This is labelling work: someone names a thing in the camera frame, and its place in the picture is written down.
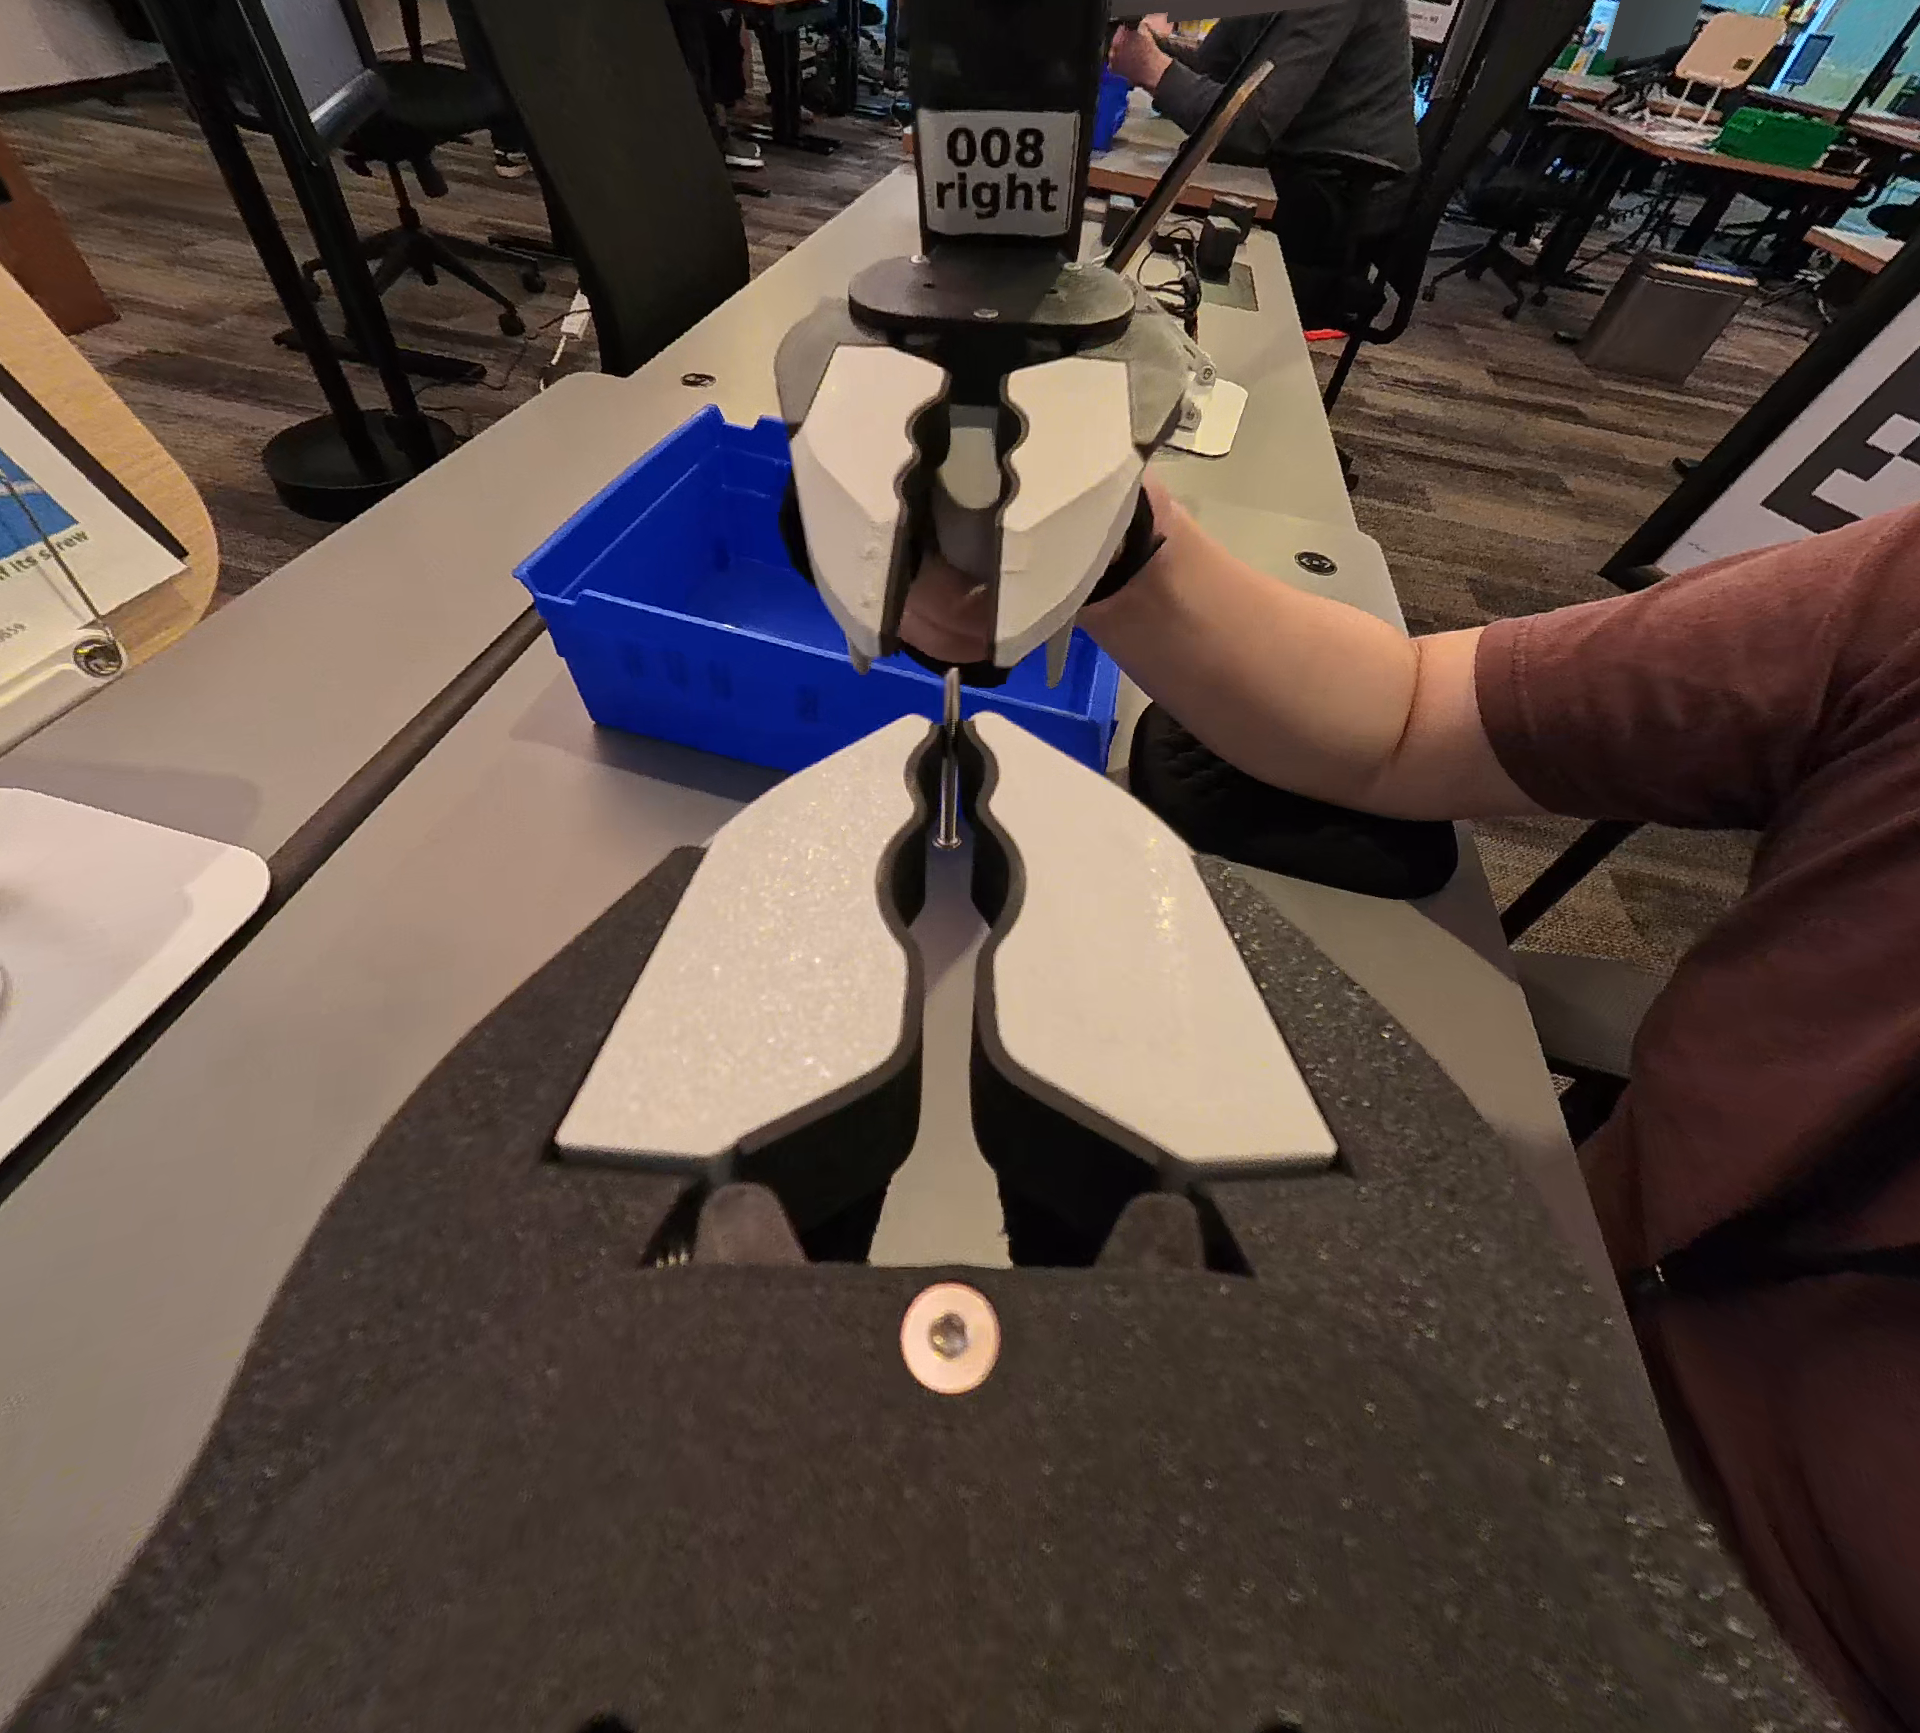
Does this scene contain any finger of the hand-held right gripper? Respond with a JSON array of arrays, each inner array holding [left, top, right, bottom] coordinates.
[[991, 353, 1159, 692], [786, 345, 955, 676]]

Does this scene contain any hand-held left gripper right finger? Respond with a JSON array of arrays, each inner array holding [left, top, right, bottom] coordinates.
[[965, 711, 1342, 1268]]

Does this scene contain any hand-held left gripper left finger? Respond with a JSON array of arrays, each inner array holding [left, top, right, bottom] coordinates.
[[553, 712, 940, 1268]]

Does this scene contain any printed instruction sheet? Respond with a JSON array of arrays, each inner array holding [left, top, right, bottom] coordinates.
[[0, 391, 190, 662]]

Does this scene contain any instruction sheet on stand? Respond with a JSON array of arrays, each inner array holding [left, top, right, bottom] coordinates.
[[0, 262, 223, 752]]

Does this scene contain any black wrist rest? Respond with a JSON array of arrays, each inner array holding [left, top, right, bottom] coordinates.
[[1129, 700, 1461, 902]]

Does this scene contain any grey trash can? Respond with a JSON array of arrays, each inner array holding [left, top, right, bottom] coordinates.
[[1575, 253, 1760, 388]]

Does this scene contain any tablet on white stand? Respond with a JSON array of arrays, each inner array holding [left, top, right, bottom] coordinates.
[[1102, 56, 1280, 275]]

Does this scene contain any white stand base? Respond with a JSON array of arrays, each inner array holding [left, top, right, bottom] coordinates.
[[1170, 374, 1250, 460], [0, 788, 277, 1164]]

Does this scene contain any green plastic bin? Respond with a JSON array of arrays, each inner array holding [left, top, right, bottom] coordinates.
[[1714, 104, 1843, 170]]

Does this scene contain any black mesh office chair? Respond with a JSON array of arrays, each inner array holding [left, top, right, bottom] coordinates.
[[425, 0, 757, 382], [1321, 0, 1600, 414]]

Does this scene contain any person's right hand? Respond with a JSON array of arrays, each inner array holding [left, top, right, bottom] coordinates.
[[897, 485, 1202, 696]]

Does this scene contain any wooden document stand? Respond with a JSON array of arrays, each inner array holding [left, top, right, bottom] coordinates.
[[1672, 12, 1791, 123]]

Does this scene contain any person's maroon shirt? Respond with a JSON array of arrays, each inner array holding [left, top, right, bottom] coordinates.
[[1477, 502, 1920, 1733]]

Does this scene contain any black swivel office chair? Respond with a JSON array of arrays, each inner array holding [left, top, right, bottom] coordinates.
[[306, 0, 550, 341]]

